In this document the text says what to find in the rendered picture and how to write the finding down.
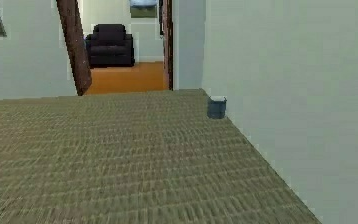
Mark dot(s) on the dark blue-grey bin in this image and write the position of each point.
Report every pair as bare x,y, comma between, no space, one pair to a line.
216,108

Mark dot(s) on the black armchair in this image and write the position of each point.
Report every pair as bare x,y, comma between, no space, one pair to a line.
110,46

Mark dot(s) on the brown wooden room door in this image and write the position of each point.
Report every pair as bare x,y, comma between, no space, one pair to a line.
76,46

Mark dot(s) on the framed blue green wall picture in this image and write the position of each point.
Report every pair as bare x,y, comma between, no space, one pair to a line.
143,9

